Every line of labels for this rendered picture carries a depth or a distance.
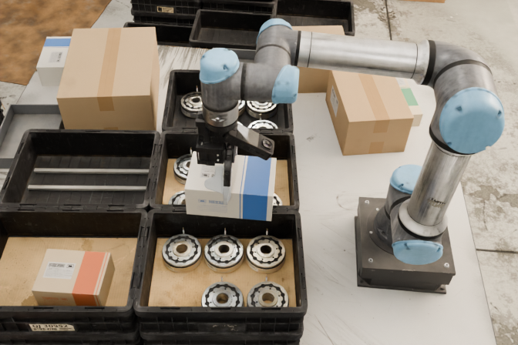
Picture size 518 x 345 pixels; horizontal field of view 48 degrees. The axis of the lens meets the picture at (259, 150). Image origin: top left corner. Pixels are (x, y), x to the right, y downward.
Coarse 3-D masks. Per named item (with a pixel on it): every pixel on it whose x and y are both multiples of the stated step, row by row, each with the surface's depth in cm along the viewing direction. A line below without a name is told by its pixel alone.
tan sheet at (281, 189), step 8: (168, 160) 177; (280, 160) 179; (168, 168) 175; (280, 168) 176; (168, 176) 173; (280, 176) 174; (168, 184) 170; (176, 184) 171; (280, 184) 172; (168, 192) 168; (176, 192) 168; (280, 192) 170; (288, 192) 170; (168, 200) 166; (288, 200) 167
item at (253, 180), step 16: (192, 160) 136; (240, 160) 136; (256, 160) 136; (272, 160) 136; (192, 176) 132; (208, 176) 132; (240, 176) 132; (256, 176) 133; (272, 176) 133; (192, 192) 130; (208, 192) 129; (240, 192) 129; (256, 192) 129; (272, 192) 129; (192, 208) 134; (208, 208) 133; (224, 208) 133; (240, 208) 132; (256, 208) 132; (272, 208) 138
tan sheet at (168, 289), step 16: (160, 240) 156; (208, 240) 157; (240, 240) 157; (288, 240) 157; (160, 256) 152; (288, 256) 154; (160, 272) 149; (192, 272) 149; (208, 272) 150; (240, 272) 150; (256, 272) 150; (288, 272) 150; (160, 288) 146; (176, 288) 146; (192, 288) 146; (240, 288) 146; (288, 288) 147; (160, 304) 143; (176, 304) 143; (192, 304) 143
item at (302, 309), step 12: (300, 216) 151; (300, 228) 148; (144, 240) 144; (300, 240) 145; (144, 252) 141; (300, 252) 143; (144, 264) 139; (300, 264) 140; (300, 276) 138; (300, 288) 136; (144, 312) 130; (156, 312) 130; (168, 312) 130; (180, 312) 130; (192, 312) 130; (204, 312) 131; (216, 312) 131; (228, 312) 131; (240, 312) 131; (252, 312) 131; (264, 312) 131; (276, 312) 131; (288, 312) 131; (300, 312) 131
